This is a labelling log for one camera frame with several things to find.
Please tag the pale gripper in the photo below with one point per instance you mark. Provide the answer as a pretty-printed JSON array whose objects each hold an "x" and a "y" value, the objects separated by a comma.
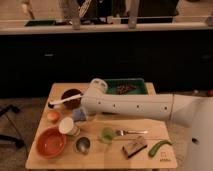
[{"x": 90, "y": 117}]

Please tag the blue sponge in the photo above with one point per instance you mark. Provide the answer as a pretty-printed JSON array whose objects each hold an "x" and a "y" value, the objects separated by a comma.
[{"x": 79, "y": 115}]

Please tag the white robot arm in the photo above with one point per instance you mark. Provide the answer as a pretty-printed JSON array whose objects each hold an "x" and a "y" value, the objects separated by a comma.
[{"x": 194, "y": 112}]

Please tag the dark brown bowl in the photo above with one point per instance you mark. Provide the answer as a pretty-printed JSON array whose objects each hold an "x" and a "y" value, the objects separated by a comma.
[{"x": 72, "y": 104}]

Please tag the red bowl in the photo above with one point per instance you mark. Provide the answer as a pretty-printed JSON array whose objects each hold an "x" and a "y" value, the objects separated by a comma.
[{"x": 50, "y": 143}]

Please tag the green plastic cup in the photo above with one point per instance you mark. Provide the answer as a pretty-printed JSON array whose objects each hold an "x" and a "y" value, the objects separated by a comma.
[{"x": 107, "y": 135}]

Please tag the small steel cup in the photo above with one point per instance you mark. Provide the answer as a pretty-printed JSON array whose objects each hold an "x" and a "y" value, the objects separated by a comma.
[{"x": 83, "y": 145}]

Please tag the metal fork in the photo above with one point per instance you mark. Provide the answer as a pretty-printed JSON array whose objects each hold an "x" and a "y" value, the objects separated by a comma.
[{"x": 124, "y": 132}]

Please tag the orange fruit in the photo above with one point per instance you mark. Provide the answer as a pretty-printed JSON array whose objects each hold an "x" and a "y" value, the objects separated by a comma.
[{"x": 53, "y": 116}]

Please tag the green plastic tray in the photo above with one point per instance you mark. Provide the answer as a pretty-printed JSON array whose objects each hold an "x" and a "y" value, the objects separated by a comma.
[{"x": 137, "y": 82}]

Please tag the green cucumber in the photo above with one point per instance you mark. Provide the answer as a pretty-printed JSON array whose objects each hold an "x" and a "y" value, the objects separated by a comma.
[{"x": 153, "y": 151}]

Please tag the white cup with wooden handle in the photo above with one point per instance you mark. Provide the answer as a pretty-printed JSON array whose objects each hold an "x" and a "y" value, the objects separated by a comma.
[{"x": 67, "y": 126}]

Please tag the white handled dish brush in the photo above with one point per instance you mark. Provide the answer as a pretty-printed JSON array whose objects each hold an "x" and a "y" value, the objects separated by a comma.
[{"x": 52, "y": 104}]

